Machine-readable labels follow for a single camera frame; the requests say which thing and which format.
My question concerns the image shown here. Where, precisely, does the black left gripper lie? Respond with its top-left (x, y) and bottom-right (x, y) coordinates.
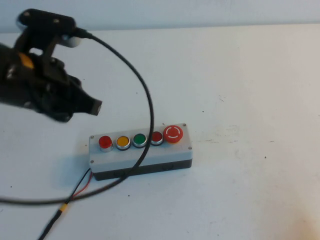
top-left (26, 55), bottom-right (103, 124)

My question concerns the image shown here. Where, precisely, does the red illuminated push button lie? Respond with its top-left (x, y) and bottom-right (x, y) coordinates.
top-left (98, 135), bottom-right (114, 153)

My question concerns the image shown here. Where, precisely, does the yellow push button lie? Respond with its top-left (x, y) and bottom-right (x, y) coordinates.
top-left (115, 135), bottom-right (132, 152)

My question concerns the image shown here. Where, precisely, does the green push button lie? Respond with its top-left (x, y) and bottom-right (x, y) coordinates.
top-left (131, 133), bottom-right (148, 149)

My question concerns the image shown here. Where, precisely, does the flat red push button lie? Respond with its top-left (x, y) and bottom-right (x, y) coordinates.
top-left (150, 131), bottom-right (164, 147)

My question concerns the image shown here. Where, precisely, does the red mushroom emergency stop button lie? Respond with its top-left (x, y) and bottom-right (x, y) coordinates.
top-left (163, 124), bottom-right (184, 145)

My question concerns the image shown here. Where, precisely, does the grey black push-button control box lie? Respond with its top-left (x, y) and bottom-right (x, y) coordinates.
top-left (88, 122), bottom-right (193, 182)

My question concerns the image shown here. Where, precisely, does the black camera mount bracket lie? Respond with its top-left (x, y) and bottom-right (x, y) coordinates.
top-left (14, 24), bottom-right (70, 87)

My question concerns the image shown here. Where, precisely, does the black camera cable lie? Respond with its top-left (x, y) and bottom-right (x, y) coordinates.
top-left (0, 27), bottom-right (155, 206)

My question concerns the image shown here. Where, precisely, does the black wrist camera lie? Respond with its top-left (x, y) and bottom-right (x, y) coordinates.
top-left (16, 8), bottom-right (82, 48)

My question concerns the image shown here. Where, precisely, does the black red power cable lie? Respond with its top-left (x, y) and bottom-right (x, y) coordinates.
top-left (37, 167), bottom-right (93, 240)

